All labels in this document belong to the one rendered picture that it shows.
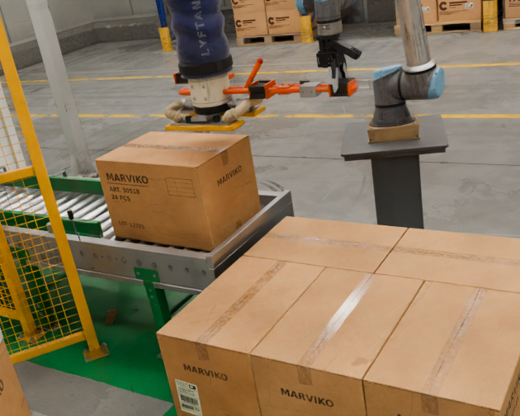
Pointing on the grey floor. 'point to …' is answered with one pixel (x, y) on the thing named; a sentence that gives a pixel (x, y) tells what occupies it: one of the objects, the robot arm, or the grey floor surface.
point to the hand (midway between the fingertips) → (341, 87)
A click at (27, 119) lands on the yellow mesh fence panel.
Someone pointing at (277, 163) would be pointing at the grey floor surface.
